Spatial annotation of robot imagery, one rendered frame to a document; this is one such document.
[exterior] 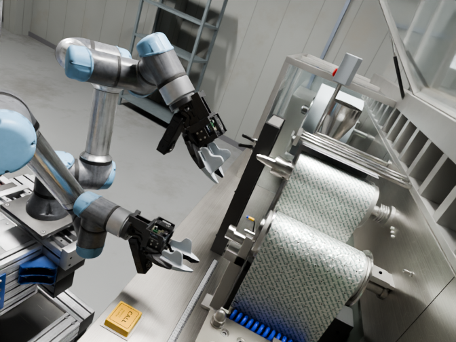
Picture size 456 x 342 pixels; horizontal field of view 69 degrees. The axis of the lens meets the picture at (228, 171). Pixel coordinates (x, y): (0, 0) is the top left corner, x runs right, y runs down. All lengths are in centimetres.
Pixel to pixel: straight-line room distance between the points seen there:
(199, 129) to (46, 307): 135
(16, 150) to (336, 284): 74
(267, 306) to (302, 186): 34
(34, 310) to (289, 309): 130
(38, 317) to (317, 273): 138
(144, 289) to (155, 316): 10
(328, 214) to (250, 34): 386
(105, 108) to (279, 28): 354
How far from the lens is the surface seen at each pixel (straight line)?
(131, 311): 100
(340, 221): 103
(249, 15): 471
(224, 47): 481
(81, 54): 83
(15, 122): 75
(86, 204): 95
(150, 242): 90
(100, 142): 128
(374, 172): 104
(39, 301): 192
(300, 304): 90
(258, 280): 87
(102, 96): 125
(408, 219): 99
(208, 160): 77
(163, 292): 109
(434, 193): 102
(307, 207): 101
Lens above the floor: 171
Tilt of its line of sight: 25 degrees down
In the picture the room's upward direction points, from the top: 22 degrees clockwise
